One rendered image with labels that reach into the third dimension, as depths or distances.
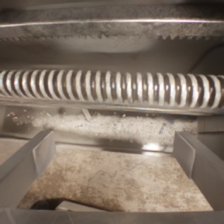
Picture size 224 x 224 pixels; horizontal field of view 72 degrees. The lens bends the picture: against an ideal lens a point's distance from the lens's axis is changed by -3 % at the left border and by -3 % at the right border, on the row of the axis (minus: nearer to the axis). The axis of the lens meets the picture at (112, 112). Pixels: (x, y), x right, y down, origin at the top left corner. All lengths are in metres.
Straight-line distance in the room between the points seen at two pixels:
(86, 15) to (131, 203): 0.90
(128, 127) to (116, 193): 0.54
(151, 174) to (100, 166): 0.28
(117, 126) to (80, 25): 0.36
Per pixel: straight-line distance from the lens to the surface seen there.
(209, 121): 0.34
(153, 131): 0.51
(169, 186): 0.96
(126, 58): 0.29
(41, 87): 0.22
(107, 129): 0.51
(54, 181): 1.05
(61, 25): 0.21
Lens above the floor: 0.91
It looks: 78 degrees down
